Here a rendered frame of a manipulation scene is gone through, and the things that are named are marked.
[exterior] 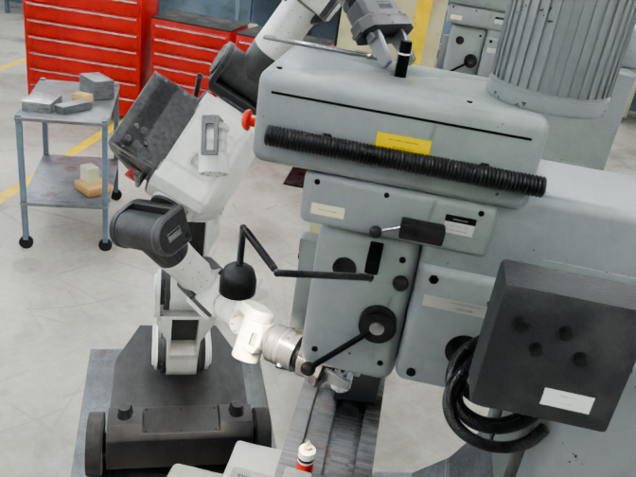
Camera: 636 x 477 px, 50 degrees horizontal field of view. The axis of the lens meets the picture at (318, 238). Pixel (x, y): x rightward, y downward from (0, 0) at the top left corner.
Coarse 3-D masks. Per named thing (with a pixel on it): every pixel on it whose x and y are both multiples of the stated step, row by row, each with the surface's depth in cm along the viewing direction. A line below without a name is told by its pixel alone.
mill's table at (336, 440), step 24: (312, 408) 188; (336, 408) 190; (360, 408) 191; (288, 432) 177; (312, 432) 178; (336, 432) 181; (360, 432) 183; (288, 456) 169; (336, 456) 171; (360, 456) 173
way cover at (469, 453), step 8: (480, 432) 167; (464, 448) 169; (472, 448) 165; (456, 456) 170; (464, 456) 166; (472, 456) 163; (480, 456) 160; (488, 456) 157; (440, 464) 172; (456, 464) 167; (464, 464) 164; (472, 464) 161; (480, 464) 158; (488, 464) 155; (376, 472) 178; (384, 472) 178; (392, 472) 178; (400, 472) 177; (408, 472) 177; (416, 472) 176; (432, 472) 172; (440, 472) 170; (448, 472) 168; (456, 472) 165; (464, 472) 162; (472, 472) 158; (480, 472) 156; (488, 472) 153
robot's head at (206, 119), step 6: (204, 120) 146; (210, 120) 146; (216, 120) 146; (222, 120) 150; (204, 126) 146; (216, 126) 146; (228, 126) 149; (204, 132) 146; (216, 132) 145; (204, 138) 146; (216, 138) 145; (204, 144) 145; (216, 144) 145; (204, 150) 145; (210, 150) 145; (216, 150) 145
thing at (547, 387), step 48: (528, 288) 91; (576, 288) 92; (624, 288) 94; (480, 336) 102; (528, 336) 94; (576, 336) 92; (624, 336) 91; (480, 384) 99; (528, 384) 97; (576, 384) 96; (624, 384) 95
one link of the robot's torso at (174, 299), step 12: (192, 228) 201; (204, 228) 202; (216, 228) 198; (192, 240) 203; (204, 240) 200; (204, 252) 200; (168, 276) 204; (168, 288) 204; (168, 300) 205; (180, 300) 205
